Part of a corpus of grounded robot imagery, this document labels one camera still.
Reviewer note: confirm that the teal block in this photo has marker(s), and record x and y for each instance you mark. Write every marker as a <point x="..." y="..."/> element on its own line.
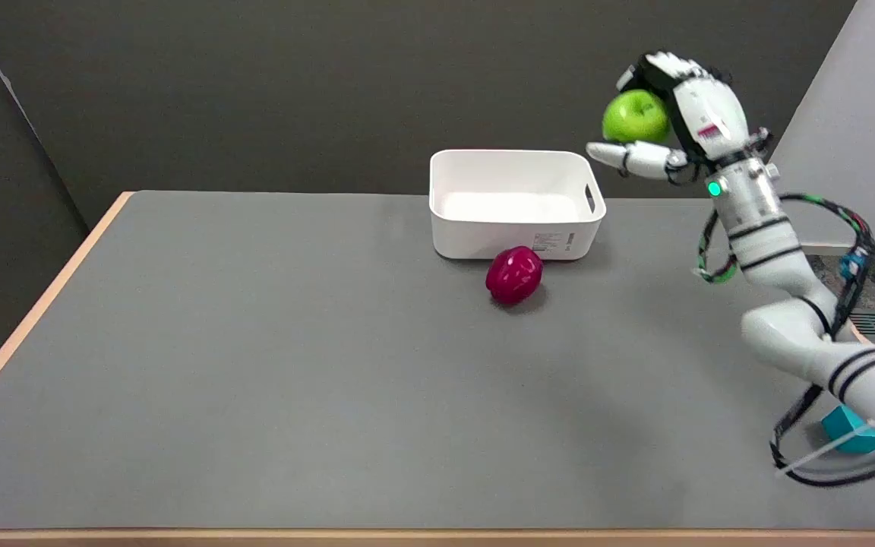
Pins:
<point x="848" y="433"/>

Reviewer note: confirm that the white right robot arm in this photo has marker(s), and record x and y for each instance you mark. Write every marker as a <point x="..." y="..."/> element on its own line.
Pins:
<point x="775" y="251"/>

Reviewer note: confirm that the green apple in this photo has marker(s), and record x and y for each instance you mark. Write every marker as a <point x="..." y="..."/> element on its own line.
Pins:
<point x="633" y="115"/>

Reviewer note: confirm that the red bell pepper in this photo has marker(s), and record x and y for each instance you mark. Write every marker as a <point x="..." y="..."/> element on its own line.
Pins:
<point x="514" y="275"/>

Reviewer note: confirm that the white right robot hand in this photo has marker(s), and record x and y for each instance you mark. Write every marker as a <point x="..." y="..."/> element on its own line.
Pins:
<point x="703" y="106"/>

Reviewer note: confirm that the white plastic storage box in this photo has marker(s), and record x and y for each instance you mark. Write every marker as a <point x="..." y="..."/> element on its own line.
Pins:
<point x="513" y="205"/>

